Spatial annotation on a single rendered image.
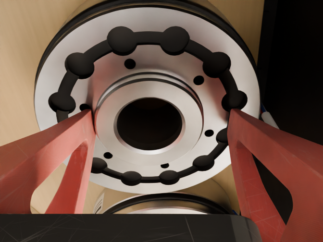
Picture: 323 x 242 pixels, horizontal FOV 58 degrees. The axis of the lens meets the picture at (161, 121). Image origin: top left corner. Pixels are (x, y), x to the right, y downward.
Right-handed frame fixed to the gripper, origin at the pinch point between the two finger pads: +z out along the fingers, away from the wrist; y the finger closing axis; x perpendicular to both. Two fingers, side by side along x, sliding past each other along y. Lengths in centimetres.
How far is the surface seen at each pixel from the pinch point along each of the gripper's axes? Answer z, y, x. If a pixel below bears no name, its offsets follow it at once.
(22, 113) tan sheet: 3.8, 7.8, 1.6
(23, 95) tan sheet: 3.8, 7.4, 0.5
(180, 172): 1.3, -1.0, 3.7
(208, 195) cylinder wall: 2.4, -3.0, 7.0
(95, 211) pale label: 2.6, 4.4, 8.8
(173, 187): 1.0, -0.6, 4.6
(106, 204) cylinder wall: 2.2, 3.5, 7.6
